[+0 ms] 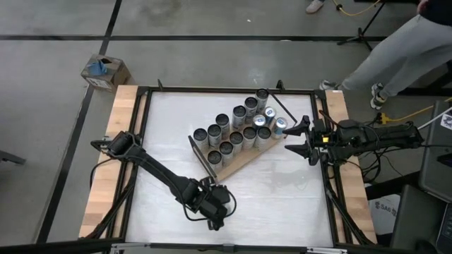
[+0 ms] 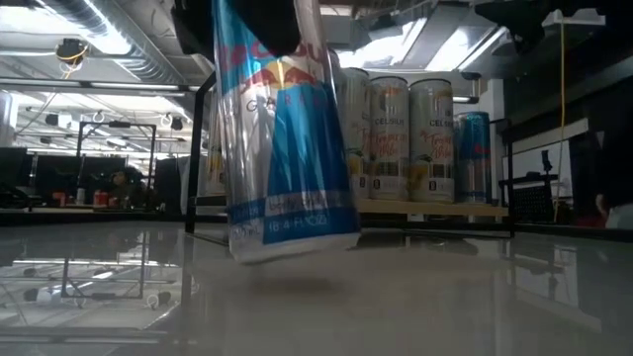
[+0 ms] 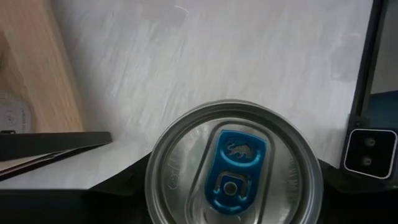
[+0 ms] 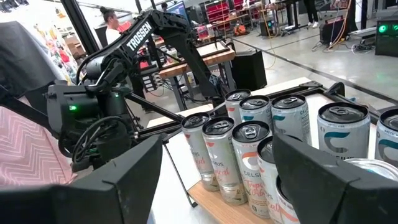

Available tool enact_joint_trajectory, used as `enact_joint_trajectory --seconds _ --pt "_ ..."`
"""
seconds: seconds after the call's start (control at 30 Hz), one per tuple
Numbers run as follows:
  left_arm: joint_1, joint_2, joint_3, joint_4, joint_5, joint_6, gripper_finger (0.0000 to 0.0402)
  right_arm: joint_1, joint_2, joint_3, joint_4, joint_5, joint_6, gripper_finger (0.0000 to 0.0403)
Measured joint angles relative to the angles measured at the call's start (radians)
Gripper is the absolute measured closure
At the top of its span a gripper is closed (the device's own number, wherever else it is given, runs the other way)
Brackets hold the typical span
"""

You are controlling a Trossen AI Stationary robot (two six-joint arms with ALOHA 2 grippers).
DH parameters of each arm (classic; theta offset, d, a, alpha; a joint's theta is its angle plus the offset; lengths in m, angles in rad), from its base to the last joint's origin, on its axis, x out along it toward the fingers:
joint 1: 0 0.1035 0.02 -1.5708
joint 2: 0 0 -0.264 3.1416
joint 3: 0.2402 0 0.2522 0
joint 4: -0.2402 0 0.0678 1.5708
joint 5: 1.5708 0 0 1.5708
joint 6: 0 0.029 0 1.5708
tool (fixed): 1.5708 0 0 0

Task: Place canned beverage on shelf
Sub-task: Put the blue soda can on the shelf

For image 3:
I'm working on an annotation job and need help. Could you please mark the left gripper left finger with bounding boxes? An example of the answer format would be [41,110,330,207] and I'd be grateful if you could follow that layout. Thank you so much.
[0,152,152,224]

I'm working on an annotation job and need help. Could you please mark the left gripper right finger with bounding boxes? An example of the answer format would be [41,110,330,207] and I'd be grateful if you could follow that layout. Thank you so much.
[317,158,398,224]

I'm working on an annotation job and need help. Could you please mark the blue silver Red Bull can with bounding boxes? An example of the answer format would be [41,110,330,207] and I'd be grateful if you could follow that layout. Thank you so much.
[144,98,325,224]

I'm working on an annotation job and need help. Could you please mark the small black camera mount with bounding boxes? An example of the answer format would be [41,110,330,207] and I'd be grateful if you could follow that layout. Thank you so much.
[341,127,398,180]

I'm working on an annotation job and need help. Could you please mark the wooden shelf with black frame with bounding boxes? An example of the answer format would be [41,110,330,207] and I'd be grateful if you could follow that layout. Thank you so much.
[0,0,113,183]

